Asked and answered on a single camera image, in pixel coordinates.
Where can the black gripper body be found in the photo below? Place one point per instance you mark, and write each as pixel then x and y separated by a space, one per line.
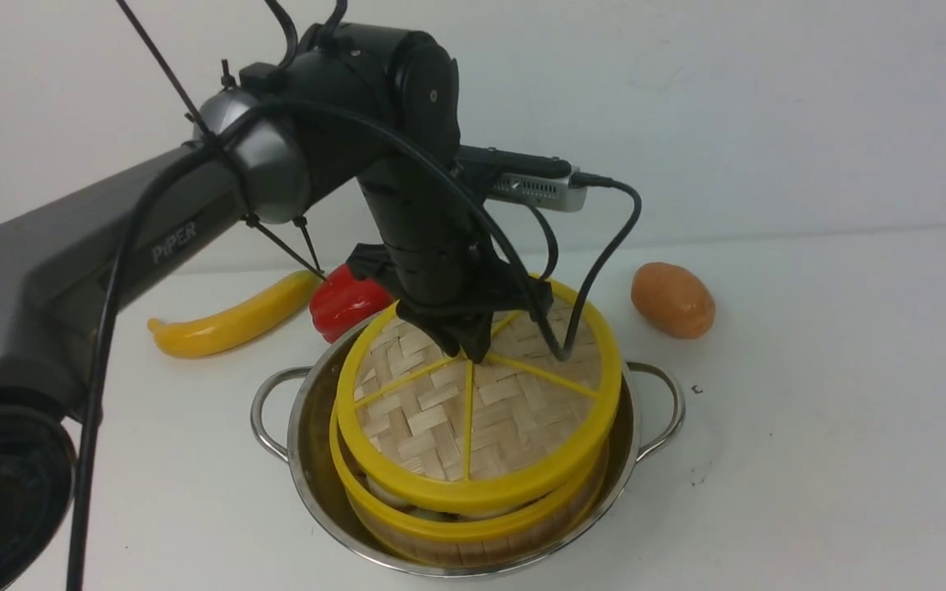
pixel 443 270

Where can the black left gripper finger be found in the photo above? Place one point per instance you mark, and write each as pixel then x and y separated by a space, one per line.
pixel 459 335

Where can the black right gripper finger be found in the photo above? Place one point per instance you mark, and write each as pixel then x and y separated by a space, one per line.
pixel 482 337

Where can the woven bamboo steamer lid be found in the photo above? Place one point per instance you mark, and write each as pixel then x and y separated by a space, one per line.
pixel 454 436

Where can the bamboo steamer basket yellow rim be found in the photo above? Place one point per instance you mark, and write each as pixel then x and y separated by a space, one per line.
pixel 479 543

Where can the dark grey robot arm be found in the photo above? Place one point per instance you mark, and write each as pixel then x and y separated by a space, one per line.
pixel 346 102

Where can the stainless steel pot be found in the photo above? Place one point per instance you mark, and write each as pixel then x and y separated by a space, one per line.
pixel 305 451

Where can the red toy bell pepper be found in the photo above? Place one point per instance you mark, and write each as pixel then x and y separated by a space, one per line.
pixel 343 302

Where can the white round bun left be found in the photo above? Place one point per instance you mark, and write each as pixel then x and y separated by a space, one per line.
pixel 385 496

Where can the orange-brown toy potato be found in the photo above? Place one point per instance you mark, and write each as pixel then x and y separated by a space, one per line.
pixel 673 300

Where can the yellow toy banana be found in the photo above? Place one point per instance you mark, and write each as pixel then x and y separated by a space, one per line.
pixel 238 325

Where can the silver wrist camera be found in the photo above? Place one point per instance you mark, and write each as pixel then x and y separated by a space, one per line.
pixel 534 185

